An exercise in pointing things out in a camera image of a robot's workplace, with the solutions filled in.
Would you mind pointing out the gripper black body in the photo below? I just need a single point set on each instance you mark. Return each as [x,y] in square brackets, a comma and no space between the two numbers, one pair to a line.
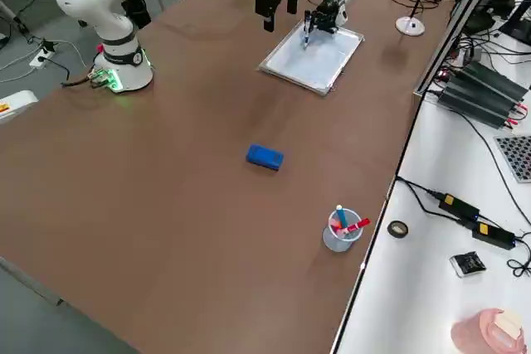
[328,16]

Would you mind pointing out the white marker with blue label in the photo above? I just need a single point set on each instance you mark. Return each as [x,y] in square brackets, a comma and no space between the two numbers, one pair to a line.
[307,30]

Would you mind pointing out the blue whiteboard eraser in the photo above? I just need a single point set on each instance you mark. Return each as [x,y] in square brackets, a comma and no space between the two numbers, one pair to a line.
[263,157]

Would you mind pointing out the silver framed whiteboard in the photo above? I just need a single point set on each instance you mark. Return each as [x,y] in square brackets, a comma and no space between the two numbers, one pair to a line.
[315,59]

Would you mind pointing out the blue marker with white cap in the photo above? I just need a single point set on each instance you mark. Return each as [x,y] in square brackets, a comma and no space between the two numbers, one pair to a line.
[342,217]

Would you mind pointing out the red marker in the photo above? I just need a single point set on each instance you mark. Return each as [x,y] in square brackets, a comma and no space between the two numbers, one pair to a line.
[357,226]

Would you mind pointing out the orange marker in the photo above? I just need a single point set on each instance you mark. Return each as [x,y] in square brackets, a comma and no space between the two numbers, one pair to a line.
[337,229]

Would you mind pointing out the circuit board with red light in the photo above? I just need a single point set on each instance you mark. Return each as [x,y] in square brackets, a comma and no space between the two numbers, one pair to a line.
[444,75]

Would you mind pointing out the small black junction box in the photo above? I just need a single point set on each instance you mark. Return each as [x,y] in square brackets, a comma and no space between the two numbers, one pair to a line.
[137,10]

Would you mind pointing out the black desktop device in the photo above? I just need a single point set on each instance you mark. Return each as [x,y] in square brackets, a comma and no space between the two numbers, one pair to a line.
[483,18]

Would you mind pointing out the black finned power supply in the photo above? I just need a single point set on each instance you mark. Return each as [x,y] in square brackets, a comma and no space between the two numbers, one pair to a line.
[477,105]
[493,80]

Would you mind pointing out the black monitor stand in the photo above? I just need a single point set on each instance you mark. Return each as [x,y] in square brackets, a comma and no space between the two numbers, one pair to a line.
[518,26]

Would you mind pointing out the black tape roll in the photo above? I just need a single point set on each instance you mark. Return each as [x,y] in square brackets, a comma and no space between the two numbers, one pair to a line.
[392,229]

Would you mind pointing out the clear plastic pen cup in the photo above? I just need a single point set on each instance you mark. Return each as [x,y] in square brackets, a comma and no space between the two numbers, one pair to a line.
[338,244]

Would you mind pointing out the black adapter with yellow label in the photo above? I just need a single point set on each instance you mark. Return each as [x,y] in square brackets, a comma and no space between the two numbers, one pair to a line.
[493,236]
[458,205]

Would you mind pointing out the white floor power strip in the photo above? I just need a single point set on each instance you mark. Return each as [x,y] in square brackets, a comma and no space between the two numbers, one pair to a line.
[41,59]

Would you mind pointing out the black white checker board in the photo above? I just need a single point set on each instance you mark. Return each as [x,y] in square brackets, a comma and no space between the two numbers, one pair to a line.
[516,159]

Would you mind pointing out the white box with orange label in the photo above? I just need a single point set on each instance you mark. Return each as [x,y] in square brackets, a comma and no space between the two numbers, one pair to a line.
[16,105]

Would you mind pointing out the black foil packet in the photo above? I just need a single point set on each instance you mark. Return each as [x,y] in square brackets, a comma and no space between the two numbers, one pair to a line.
[466,265]

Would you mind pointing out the pink round container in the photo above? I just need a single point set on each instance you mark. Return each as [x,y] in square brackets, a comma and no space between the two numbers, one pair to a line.
[473,333]

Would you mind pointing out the aluminium frame post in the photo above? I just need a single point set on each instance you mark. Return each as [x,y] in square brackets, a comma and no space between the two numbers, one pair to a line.
[435,59]

